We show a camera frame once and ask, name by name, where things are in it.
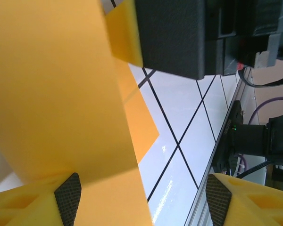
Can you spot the long aluminium base rail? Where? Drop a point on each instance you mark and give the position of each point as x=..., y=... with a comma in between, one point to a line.
x=202, y=195

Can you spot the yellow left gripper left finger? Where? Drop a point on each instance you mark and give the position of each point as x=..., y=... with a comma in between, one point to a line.
x=26, y=204

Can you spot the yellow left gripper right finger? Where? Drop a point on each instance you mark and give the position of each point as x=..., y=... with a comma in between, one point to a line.
x=254, y=204

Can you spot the yellow paper sheet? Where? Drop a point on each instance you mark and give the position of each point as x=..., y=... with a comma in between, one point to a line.
x=49, y=82

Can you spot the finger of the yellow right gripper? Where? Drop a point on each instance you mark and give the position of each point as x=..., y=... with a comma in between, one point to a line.
x=125, y=35

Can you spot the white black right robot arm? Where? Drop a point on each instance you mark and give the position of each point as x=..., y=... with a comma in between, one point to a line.
x=250, y=139

